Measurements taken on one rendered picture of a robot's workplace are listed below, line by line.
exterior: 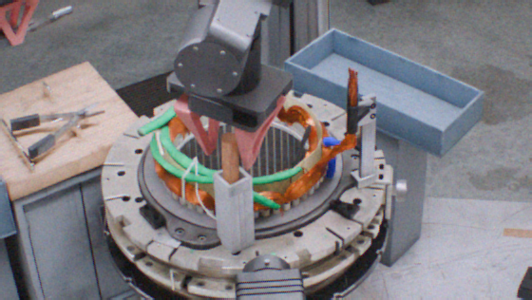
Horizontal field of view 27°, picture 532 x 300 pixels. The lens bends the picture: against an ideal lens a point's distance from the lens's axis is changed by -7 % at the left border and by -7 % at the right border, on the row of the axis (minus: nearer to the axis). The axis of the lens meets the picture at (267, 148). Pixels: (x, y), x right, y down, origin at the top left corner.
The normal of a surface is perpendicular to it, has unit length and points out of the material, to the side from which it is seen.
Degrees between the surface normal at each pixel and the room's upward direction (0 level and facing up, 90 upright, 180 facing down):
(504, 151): 0
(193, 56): 92
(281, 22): 90
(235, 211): 90
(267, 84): 4
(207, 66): 92
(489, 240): 0
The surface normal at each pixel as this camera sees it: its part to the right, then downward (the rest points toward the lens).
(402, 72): -0.62, 0.49
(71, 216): 0.53, 0.51
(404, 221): 0.78, 0.37
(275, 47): -0.14, 0.61
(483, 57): -0.02, -0.79
